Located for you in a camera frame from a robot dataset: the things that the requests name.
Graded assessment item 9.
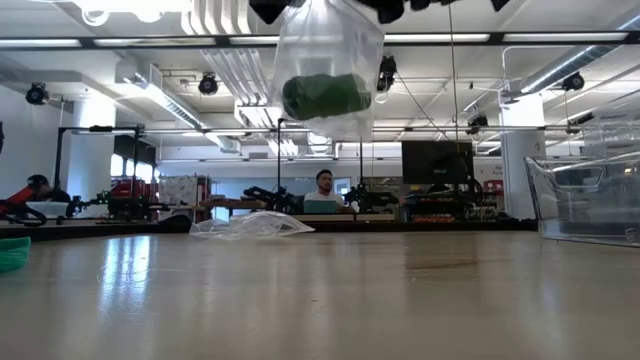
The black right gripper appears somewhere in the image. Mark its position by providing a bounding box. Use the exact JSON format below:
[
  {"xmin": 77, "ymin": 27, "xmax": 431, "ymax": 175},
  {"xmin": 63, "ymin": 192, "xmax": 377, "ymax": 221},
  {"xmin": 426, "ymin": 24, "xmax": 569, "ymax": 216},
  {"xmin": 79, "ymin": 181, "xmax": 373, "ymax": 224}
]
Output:
[{"xmin": 357, "ymin": 0, "xmax": 511, "ymax": 25}]

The clear plastic bag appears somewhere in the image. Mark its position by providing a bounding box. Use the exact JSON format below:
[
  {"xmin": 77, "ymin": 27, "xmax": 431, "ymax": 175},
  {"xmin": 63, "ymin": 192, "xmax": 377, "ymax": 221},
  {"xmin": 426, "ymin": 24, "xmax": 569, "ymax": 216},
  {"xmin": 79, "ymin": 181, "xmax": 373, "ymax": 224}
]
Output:
[
  {"xmin": 189, "ymin": 209, "xmax": 316, "ymax": 241},
  {"xmin": 272, "ymin": 0, "xmax": 386, "ymax": 144}
]

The light green elastic bandage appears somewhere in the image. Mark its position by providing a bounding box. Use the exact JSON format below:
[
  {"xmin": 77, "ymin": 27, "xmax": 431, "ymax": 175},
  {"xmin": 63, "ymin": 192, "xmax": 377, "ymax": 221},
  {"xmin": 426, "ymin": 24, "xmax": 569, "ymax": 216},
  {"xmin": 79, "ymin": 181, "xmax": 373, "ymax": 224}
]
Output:
[{"xmin": 282, "ymin": 73, "xmax": 373, "ymax": 121}]

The dark green bandage piece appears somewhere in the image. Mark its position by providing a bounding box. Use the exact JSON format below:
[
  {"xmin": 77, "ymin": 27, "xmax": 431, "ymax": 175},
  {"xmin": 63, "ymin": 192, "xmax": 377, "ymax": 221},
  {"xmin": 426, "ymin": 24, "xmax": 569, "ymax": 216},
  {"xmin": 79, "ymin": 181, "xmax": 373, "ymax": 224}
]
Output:
[{"xmin": 0, "ymin": 236, "xmax": 32, "ymax": 274}]

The white LED light strip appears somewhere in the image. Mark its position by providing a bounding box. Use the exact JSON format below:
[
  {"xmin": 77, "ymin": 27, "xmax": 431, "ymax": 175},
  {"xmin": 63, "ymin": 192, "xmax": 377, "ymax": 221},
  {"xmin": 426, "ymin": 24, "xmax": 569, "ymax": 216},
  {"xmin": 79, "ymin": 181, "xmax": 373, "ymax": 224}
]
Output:
[
  {"xmin": 229, "ymin": 34, "xmax": 281, "ymax": 46},
  {"xmin": 502, "ymin": 32, "xmax": 629, "ymax": 42},
  {"xmin": 93, "ymin": 37, "xmax": 218, "ymax": 48},
  {"xmin": 383, "ymin": 33, "xmax": 490, "ymax": 44},
  {"xmin": 0, "ymin": 38, "xmax": 82, "ymax": 49}
]

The black monitor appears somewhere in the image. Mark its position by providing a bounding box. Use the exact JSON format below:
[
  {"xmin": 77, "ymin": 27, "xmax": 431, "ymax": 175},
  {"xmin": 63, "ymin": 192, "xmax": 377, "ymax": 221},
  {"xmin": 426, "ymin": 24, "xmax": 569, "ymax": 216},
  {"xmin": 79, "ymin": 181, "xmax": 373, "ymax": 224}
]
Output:
[{"xmin": 401, "ymin": 140, "xmax": 475, "ymax": 186}]

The person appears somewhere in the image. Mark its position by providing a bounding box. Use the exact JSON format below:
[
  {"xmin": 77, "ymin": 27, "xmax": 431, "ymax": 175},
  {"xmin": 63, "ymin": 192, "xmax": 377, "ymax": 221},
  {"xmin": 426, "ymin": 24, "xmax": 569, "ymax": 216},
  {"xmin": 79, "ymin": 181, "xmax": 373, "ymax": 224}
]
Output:
[
  {"xmin": 303, "ymin": 168, "xmax": 347, "ymax": 214},
  {"xmin": 27, "ymin": 173, "xmax": 72, "ymax": 204}
]

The cluttered background workbench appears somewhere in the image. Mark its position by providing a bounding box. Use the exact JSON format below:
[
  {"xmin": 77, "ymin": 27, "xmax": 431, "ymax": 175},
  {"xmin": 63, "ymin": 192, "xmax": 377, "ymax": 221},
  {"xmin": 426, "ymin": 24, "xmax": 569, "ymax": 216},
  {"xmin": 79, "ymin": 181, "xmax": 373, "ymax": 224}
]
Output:
[{"xmin": 344, "ymin": 182, "xmax": 501, "ymax": 224}]

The white patterned board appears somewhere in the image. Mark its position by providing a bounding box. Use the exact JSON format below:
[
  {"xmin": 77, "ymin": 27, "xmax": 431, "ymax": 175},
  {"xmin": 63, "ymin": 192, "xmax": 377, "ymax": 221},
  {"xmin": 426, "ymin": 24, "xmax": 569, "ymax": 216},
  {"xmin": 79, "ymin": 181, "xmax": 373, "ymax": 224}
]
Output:
[{"xmin": 158, "ymin": 174, "xmax": 199, "ymax": 206}]

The teal laptop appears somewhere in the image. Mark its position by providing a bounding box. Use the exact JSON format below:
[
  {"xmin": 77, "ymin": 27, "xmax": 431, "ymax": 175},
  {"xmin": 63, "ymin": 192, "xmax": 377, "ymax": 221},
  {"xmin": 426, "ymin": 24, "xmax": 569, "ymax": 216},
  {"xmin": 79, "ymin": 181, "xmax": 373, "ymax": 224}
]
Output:
[{"xmin": 303, "ymin": 199, "xmax": 339, "ymax": 215}]

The red tool chest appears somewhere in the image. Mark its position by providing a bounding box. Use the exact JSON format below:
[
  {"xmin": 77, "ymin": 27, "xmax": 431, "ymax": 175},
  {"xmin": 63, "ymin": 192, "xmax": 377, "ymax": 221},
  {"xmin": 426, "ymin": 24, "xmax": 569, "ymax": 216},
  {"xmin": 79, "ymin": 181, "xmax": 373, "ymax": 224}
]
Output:
[{"xmin": 110, "ymin": 177, "xmax": 161, "ymax": 221}]

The clear plastic container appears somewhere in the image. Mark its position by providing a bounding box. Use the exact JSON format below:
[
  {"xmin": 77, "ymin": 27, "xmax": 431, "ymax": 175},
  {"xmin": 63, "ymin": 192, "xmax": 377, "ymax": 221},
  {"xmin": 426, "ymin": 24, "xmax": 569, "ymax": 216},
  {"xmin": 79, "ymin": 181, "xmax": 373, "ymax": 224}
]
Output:
[{"xmin": 523, "ymin": 152, "xmax": 640, "ymax": 249}]

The red and black machine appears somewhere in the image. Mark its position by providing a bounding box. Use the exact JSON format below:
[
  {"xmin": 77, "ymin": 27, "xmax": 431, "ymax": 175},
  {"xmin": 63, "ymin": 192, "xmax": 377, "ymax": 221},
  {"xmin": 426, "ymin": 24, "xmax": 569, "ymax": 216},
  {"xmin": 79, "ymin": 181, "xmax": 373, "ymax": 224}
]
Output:
[{"xmin": 0, "ymin": 187, "xmax": 47, "ymax": 227}]

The black ceiling camera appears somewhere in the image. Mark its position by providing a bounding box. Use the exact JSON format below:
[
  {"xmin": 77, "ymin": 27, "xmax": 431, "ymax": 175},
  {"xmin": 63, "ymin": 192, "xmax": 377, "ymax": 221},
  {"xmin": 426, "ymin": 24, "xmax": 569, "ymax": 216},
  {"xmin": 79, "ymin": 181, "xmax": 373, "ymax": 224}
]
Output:
[
  {"xmin": 25, "ymin": 82, "xmax": 50, "ymax": 106},
  {"xmin": 562, "ymin": 71, "xmax": 585, "ymax": 92},
  {"xmin": 198, "ymin": 73, "xmax": 220, "ymax": 96},
  {"xmin": 377, "ymin": 54, "xmax": 399, "ymax": 95},
  {"xmin": 467, "ymin": 114, "xmax": 489, "ymax": 136}
]

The thin hanging cable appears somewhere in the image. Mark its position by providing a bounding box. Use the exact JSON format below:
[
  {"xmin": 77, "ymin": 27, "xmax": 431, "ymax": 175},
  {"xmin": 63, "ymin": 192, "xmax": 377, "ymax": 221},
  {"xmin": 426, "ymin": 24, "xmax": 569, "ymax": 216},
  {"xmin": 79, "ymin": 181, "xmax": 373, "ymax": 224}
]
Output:
[{"xmin": 446, "ymin": 4, "xmax": 460, "ymax": 151}]

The black aluminium rig frame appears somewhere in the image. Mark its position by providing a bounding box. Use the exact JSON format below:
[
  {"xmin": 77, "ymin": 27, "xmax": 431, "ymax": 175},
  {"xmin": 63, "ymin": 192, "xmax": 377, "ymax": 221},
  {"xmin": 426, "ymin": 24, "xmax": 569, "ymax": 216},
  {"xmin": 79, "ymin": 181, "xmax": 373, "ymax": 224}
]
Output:
[{"xmin": 0, "ymin": 29, "xmax": 640, "ymax": 242}]

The black background rig frame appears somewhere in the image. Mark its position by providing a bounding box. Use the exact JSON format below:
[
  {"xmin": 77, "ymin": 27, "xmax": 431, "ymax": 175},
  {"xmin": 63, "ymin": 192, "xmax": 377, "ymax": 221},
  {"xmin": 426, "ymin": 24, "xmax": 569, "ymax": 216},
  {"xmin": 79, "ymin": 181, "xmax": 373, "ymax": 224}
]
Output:
[
  {"xmin": 276, "ymin": 115, "xmax": 366, "ymax": 211},
  {"xmin": 52, "ymin": 124, "xmax": 146, "ymax": 224}
]

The silver ceiling duct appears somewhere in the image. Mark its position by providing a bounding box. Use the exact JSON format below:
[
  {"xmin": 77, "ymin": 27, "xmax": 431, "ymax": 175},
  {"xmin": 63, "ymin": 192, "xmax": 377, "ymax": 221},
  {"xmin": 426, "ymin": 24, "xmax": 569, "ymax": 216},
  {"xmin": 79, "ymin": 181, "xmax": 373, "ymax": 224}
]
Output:
[{"xmin": 519, "ymin": 14, "xmax": 640, "ymax": 95}]

